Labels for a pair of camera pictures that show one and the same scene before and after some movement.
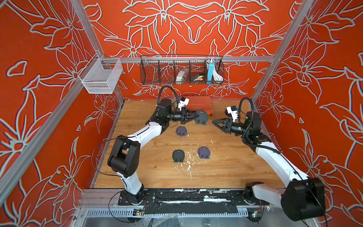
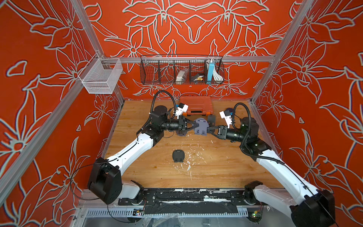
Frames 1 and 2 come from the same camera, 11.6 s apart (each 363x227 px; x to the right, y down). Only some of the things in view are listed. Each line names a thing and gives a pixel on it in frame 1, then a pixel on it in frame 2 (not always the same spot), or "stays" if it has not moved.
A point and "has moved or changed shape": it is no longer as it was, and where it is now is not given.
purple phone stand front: [203, 152] -> [202, 128]
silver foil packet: [181, 76] stays
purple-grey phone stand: [181, 131] stays
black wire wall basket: [182, 69] stays
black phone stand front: [178, 155] stays
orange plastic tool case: [197, 103] stays
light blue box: [210, 72] stays
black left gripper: [184, 118] -> [183, 126]
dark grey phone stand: [203, 118] has moved or changed shape
